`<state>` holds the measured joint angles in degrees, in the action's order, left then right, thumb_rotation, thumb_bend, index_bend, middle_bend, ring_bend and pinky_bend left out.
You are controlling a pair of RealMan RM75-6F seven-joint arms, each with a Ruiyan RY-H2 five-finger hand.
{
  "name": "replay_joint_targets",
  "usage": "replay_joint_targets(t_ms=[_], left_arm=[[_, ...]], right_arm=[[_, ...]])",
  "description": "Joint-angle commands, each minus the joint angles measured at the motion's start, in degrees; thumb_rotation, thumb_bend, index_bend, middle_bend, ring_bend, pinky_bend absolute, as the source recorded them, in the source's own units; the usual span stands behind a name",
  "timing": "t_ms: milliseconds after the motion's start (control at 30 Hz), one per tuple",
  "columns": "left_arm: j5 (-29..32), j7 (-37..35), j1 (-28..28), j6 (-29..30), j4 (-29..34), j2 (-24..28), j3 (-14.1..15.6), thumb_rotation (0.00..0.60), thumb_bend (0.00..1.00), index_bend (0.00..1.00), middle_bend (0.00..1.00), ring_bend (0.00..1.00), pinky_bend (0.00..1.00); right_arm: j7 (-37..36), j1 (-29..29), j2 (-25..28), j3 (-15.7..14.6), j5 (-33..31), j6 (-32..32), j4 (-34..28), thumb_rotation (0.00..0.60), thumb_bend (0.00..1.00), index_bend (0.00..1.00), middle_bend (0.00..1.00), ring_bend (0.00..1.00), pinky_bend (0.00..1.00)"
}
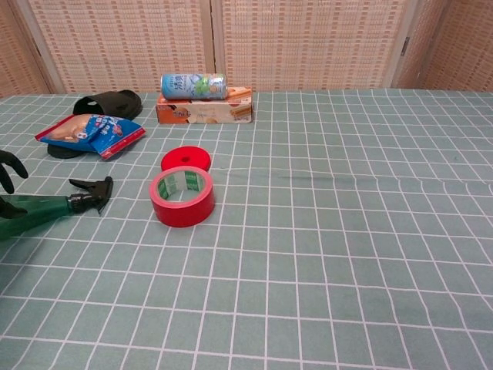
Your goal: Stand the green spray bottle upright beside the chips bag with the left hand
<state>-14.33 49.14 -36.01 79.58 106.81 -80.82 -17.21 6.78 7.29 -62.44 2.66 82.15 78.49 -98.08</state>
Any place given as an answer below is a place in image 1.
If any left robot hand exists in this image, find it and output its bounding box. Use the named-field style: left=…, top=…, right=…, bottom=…
left=0, top=150, right=29, bottom=220

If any green spray bottle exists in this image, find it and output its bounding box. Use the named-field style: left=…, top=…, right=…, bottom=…
left=0, top=176, right=114, bottom=242

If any blue snack bag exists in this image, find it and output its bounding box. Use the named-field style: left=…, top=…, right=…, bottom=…
left=34, top=113, right=147, bottom=162

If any black slipper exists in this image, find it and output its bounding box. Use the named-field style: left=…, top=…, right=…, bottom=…
left=46, top=89, right=144, bottom=160

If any red tape roll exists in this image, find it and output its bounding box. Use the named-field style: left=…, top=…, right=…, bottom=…
left=149, top=166, right=216, bottom=229

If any red round lid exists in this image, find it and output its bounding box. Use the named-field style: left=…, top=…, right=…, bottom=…
left=160, top=145, right=213, bottom=173

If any light blue drink can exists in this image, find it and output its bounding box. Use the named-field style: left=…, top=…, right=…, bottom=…
left=160, top=72, right=228, bottom=101

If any orange biscuit box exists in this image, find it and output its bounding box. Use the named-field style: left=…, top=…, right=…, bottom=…
left=155, top=86, right=253, bottom=125

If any green checkered tablecloth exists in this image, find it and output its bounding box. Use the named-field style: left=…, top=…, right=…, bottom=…
left=0, top=88, right=493, bottom=370

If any folding bamboo screen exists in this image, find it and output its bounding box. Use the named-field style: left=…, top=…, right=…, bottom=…
left=0, top=0, right=493, bottom=99

